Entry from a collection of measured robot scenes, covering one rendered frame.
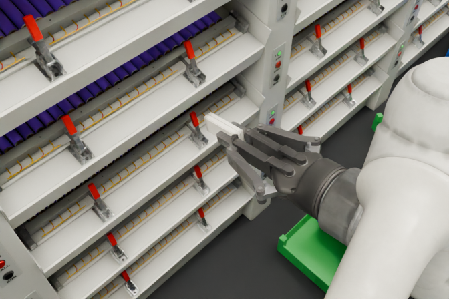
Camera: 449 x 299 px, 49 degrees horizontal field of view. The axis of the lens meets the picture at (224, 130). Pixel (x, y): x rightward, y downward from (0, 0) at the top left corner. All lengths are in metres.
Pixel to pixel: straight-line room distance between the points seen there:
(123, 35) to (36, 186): 0.29
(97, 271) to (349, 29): 0.93
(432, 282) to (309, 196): 0.17
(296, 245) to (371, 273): 1.25
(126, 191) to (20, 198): 0.27
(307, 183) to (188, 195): 0.71
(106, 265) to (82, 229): 0.20
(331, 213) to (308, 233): 1.07
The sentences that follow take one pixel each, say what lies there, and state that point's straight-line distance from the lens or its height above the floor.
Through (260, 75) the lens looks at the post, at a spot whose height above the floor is 0.66.
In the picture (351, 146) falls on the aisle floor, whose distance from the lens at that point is 1.90.
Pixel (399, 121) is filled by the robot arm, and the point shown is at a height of 1.15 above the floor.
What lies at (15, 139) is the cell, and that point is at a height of 0.80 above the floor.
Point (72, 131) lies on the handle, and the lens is 0.86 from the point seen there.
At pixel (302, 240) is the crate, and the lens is 1.65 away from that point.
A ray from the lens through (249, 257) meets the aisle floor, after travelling 1.61.
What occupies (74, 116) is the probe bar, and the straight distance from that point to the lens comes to 0.91.
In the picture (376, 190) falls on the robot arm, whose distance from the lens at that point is 0.42.
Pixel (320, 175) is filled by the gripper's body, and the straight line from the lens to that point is 0.61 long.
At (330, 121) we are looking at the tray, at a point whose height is 0.16.
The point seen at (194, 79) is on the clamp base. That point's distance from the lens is 0.97.
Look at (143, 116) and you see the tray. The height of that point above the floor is 0.76.
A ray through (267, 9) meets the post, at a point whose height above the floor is 0.84.
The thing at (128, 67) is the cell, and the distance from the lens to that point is 0.97.
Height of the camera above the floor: 1.45
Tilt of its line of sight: 50 degrees down
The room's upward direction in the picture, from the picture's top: straight up
